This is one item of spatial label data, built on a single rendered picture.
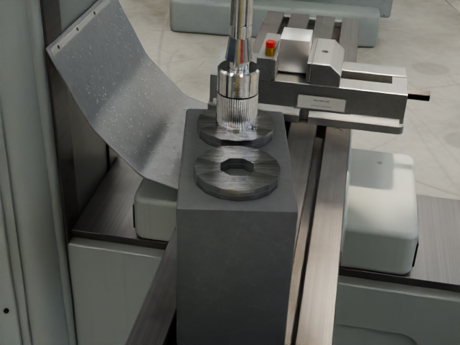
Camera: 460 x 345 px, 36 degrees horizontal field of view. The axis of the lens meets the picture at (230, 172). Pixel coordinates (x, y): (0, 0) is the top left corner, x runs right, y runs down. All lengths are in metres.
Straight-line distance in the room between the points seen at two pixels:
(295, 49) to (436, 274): 0.46
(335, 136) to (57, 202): 0.50
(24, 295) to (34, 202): 0.20
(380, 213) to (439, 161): 1.90
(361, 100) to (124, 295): 0.57
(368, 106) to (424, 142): 2.02
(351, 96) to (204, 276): 0.60
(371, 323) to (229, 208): 0.67
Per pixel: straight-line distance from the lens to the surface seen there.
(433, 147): 3.24
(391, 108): 1.26
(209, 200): 0.71
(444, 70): 4.06
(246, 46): 0.77
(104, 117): 1.22
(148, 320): 0.85
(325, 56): 1.27
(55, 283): 1.37
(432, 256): 1.33
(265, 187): 0.71
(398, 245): 1.22
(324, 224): 1.01
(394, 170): 1.38
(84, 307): 1.43
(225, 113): 0.80
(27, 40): 1.14
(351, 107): 1.26
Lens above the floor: 1.51
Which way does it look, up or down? 32 degrees down
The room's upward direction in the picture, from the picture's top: 2 degrees clockwise
